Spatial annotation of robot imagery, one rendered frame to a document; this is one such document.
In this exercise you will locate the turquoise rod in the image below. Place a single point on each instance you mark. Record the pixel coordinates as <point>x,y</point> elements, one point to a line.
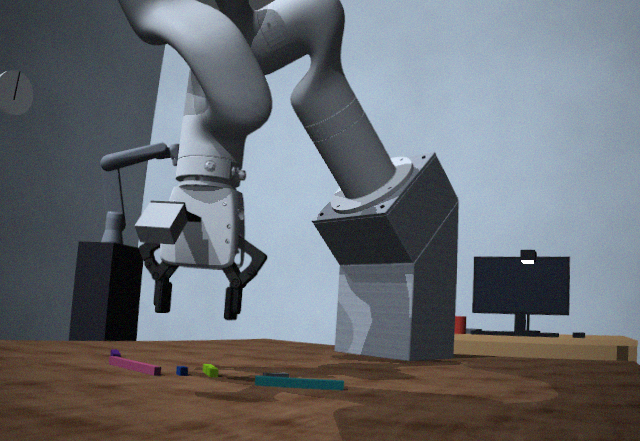
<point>299,383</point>

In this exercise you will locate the lime green rod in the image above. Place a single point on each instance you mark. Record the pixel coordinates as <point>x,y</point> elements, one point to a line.
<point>210,370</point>

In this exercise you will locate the pink rod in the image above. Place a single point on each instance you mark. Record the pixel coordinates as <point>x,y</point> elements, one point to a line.
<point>135,365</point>

